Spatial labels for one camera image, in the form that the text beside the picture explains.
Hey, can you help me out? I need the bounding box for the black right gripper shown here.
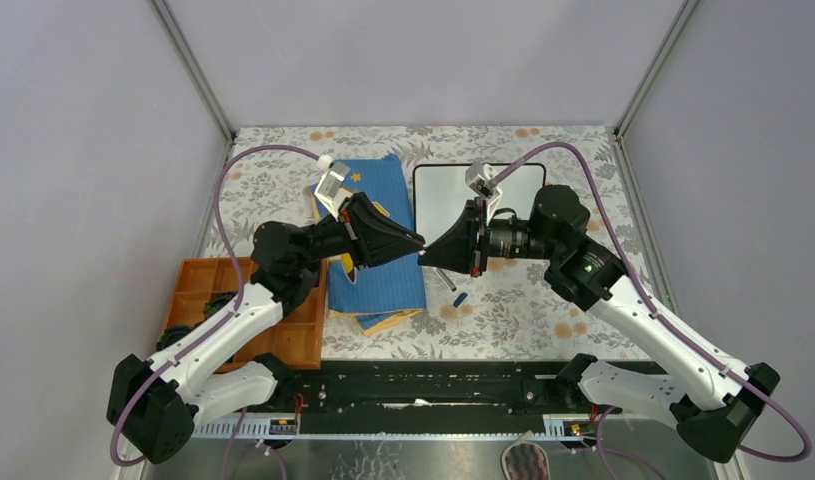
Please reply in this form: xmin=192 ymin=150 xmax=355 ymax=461
xmin=418 ymin=196 xmax=559 ymax=277

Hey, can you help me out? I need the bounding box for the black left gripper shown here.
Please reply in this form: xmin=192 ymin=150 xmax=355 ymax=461
xmin=292 ymin=191 xmax=423 ymax=269

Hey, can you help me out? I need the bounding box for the white whiteboard marker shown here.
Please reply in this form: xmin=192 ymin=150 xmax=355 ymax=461
xmin=434 ymin=268 xmax=458 ymax=292

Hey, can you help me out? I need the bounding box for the blue marker cap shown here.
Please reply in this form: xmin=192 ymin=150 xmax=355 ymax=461
xmin=452 ymin=292 xmax=468 ymax=308

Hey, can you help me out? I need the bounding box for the black framed whiteboard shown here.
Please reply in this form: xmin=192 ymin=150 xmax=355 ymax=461
xmin=412 ymin=164 xmax=547 ymax=246

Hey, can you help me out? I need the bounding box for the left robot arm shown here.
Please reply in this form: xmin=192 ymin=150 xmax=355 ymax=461
xmin=106 ymin=193 xmax=425 ymax=467

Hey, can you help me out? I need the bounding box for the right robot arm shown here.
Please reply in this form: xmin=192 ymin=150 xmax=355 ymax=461
xmin=419 ymin=185 xmax=780 ymax=463

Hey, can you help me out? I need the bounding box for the blue cartoon cloth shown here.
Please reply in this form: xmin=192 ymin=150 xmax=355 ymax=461
xmin=314 ymin=154 xmax=427 ymax=334

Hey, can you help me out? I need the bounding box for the floral tablecloth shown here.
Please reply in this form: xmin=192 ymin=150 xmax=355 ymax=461
xmin=200 ymin=126 xmax=652 ymax=360

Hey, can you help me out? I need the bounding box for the orange wooden compartment tray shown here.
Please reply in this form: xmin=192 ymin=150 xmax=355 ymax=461
xmin=162 ymin=258 xmax=327 ymax=373

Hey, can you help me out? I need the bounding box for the striped object at bottom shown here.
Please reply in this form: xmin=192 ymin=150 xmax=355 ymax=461
xmin=500 ymin=431 xmax=550 ymax=480

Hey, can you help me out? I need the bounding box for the black roll in tray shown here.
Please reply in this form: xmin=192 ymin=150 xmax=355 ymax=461
xmin=155 ymin=325 xmax=193 ymax=352

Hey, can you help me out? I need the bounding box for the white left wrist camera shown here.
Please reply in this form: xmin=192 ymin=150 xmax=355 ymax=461
xmin=314 ymin=155 xmax=352 ymax=211

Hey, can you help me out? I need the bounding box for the black mounting rail base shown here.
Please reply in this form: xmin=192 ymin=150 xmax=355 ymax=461
xmin=181 ymin=360 xmax=647 ymax=442

